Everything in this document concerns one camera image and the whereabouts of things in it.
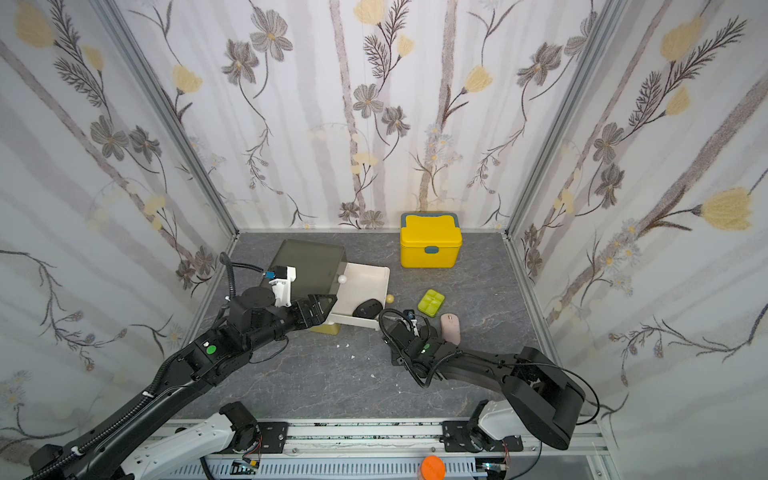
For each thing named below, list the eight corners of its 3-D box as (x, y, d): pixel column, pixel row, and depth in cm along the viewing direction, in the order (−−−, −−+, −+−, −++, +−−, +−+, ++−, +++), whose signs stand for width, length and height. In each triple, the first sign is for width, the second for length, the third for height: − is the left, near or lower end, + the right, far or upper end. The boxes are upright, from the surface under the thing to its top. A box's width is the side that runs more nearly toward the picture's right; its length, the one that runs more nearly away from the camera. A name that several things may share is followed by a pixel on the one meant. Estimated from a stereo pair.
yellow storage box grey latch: (400, 271, 111) (402, 244, 99) (400, 239, 121) (401, 212, 110) (456, 271, 111) (464, 245, 99) (451, 239, 121) (457, 212, 110)
